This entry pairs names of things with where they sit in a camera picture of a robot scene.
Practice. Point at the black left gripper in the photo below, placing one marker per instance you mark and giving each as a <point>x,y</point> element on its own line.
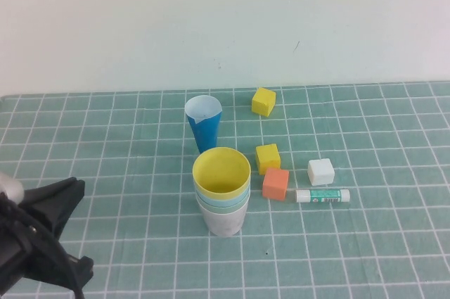
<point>24,242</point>

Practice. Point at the yellow plastic cup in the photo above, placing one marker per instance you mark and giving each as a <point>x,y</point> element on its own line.
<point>211,167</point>

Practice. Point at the light blue plastic cup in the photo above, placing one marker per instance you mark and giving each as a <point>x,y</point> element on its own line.
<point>218,202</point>

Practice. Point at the white green glue stick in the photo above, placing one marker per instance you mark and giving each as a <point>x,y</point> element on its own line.
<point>323,196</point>

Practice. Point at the blue paper cone cup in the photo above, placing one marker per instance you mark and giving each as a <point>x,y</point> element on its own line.
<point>207,130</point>

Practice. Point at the yellow foam cube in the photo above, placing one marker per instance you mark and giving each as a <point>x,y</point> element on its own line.
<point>267,158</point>
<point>263,102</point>

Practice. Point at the orange foam cube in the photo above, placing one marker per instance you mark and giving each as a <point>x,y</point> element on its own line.
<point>276,184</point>

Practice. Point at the pale green plastic cup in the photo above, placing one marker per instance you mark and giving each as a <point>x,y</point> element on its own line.
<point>221,210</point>

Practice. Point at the white foam cube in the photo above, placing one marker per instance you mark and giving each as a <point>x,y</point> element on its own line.
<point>320,171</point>

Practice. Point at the pink plastic cup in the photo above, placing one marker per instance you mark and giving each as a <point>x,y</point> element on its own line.
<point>225,225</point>

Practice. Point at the green grid tablecloth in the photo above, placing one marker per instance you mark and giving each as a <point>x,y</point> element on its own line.
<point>351,242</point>

